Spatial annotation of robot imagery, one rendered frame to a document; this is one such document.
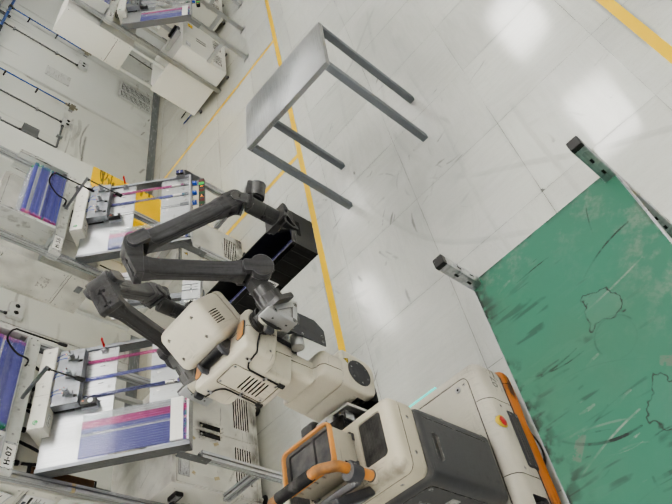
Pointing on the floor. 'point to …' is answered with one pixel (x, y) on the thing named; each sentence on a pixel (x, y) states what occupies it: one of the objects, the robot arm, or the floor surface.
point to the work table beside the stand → (316, 50)
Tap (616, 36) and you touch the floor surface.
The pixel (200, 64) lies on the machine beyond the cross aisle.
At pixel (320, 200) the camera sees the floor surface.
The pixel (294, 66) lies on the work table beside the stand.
